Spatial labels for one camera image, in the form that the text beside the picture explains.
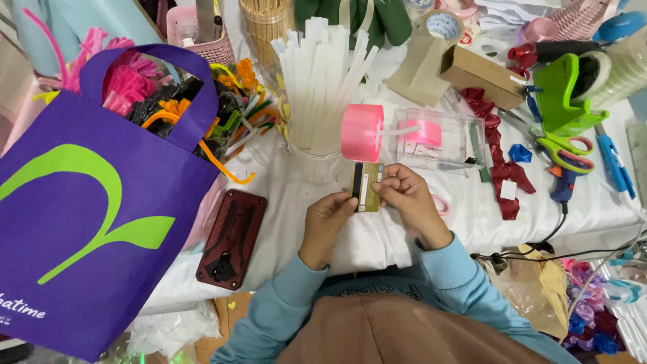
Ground person's left hand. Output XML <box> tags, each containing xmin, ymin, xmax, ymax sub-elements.
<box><xmin>298</xmin><ymin>191</ymin><xmax>360</xmax><ymax>271</ymax></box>

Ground person's right hand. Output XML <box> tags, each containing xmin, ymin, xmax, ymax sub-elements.
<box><xmin>371</xmin><ymin>163</ymin><xmax>453</xmax><ymax>251</ymax></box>

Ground gold plastic card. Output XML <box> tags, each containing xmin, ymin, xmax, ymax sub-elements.
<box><xmin>350</xmin><ymin>162</ymin><xmax>385</xmax><ymax>213</ymax></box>

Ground white cloth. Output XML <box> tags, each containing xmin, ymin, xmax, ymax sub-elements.
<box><xmin>142</xmin><ymin>30</ymin><xmax>645</xmax><ymax>314</ymax></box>

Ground clear plastic box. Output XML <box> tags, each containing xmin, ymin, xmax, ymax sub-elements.
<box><xmin>396</xmin><ymin>108</ymin><xmax>488</xmax><ymax>173</ymax></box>

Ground clear glass jar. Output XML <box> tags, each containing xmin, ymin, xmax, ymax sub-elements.
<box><xmin>283</xmin><ymin>116</ymin><xmax>355</xmax><ymax>184</ymax></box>

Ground small pink ribbon roll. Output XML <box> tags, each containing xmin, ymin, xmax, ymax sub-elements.
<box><xmin>399</xmin><ymin>120</ymin><xmax>443</xmax><ymax>147</ymax></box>

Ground green strip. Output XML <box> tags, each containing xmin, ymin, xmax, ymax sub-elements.
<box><xmin>467</xmin><ymin>121</ymin><xmax>492</xmax><ymax>183</ymax></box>

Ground large pink ribbon roll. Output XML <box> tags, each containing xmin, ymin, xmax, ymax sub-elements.
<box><xmin>341</xmin><ymin>104</ymin><xmax>385</xmax><ymax>162</ymax></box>

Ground dark red ribbon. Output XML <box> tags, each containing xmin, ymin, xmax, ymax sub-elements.
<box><xmin>460</xmin><ymin>88</ymin><xmax>536</xmax><ymax>220</ymax></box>

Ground red black phone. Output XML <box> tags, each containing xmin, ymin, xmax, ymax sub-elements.
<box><xmin>195</xmin><ymin>189</ymin><xmax>268</xmax><ymax>291</ymax></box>

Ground blue ribbon piece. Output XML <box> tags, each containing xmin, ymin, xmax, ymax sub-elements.
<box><xmin>508</xmin><ymin>144</ymin><xmax>533</xmax><ymax>163</ymax></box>

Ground person's brown skirt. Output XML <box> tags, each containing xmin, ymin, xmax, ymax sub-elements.
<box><xmin>277</xmin><ymin>293</ymin><xmax>552</xmax><ymax>364</ymax></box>

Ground beige folded paper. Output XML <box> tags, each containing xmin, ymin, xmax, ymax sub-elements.
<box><xmin>385</xmin><ymin>35</ymin><xmax>451</xmax><ymax>108</ymax></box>

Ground brown cardboard box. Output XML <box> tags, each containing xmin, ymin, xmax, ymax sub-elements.
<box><xmin>441</xmin><ymin>44</ymin><xmax>527</xmax><ymax>111</ymax></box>

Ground crumpled clear plastic bag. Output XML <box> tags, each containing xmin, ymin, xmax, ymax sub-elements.
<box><xmin>493</xmin><ymin>245</ymin><xmax>571</xmax><ymax>339</ymax></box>

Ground blue glue gun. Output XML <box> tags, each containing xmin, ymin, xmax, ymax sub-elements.
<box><xmin>549</xmin><ymin>166</ymin><xmax>579</xmax><ymax>215</ymax></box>

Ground bunch of white glue sticks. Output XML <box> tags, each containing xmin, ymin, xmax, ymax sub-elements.
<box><xmin>270</xmin><ymin>17</ymin><xmax>380</xmax><ymax>152</ymax></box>

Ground green pink scissors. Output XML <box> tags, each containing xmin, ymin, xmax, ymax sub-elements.
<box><xmin>498</xmin><ymin>109</ymin><xmax>595</xmax><ymax>175</ymax></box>

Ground green tape dispenser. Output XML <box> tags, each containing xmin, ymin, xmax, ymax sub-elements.
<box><xmin>533</xmin><ymin>53</ymin><xmax>610</xmax><ymax>137</ymax></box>

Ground white plastic wrap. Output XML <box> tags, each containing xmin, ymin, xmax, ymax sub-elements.
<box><xmin>126</xmin><ymin>301</ymin><xmax>220</xmax><ymax>355</ymax></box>

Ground white printed tape roll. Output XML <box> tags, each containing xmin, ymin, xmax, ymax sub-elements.
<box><xmin>422</xmin><ymin>9</ymin><xmax>466</xmax><ymax>46</ymax></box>

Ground green fabric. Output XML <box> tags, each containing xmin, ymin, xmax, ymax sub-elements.
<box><xmin>294</xmin><ymin>0</ymin><xmax>412</xmax><ymax>49</ymax></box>

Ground blue utility knife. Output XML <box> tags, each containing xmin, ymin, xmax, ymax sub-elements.
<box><xmin>594</xmin><ymin>123</ymin><xmax>637</xmax><ymax>199</ymax></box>

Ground heap of ribbon flowers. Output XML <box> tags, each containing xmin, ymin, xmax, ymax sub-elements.
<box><xmin>561</xmin><ymin>258</ymin><xmax>647</xmax><ymax>355</ymax></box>

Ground red black tool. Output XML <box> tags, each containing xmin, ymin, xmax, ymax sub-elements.
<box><xmin>507</xmin><ymin>40</ymin><xmax>602</xmax><ymax>77</ymax></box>

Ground jar of wooden skewers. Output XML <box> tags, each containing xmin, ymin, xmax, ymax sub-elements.
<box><xmin>239</xmin><ymin>0</ymin><xmax>296</xmax><ymax>71</ymax></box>

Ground pink plastic basket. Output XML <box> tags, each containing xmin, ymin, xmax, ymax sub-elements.
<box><xmin>166</xmin><ymin>5</ymin><xmax>236</xmax><ymax>65</ymax></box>

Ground pink tape roll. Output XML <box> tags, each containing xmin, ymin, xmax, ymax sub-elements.
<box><xmin>523</xmin><ymin>18</ymin><xmax>559</xmax><ymax>43</ymax></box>

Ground tape roll in dispenser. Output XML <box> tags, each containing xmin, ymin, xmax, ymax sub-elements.
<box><xmin>571</xmin><ymin>51</ymin><xmax>612</xmax><ymax>104</ymax></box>

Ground heap of colourful pipe cleaners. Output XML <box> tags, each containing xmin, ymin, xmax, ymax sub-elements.
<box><xmin>23</xmin><ymin>7</ymin><xmax>279</xmax><ymax>185</ymax></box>

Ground purple tote bag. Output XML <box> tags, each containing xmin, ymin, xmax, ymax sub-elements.
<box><xmin>0</xmin><ymin>44</ymin><xmax>220</xmax><ymax>362</ymax></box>

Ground large clear tape roll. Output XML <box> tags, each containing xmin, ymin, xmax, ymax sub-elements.
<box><xmin>589</xmin><ymin>30</ymin><xmax>647</xmax><ymax>109</ymax></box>

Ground blue plastic object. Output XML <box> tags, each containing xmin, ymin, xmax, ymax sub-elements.
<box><xmin>592</xmin><ymin>11</ymin><xmax>647</xmax><ymax>43</ymax></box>

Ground light teal fabric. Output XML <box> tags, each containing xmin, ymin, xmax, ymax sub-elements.
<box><xmin>11</xmin><ymin>0</ymin><xmax>167</xmax><ymax>77</ymax></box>

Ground black cable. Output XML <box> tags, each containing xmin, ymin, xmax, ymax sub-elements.
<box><xmin>470</xmin><ymin>202</ymin><xmax>647</xmax><ymax>264</ymax></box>

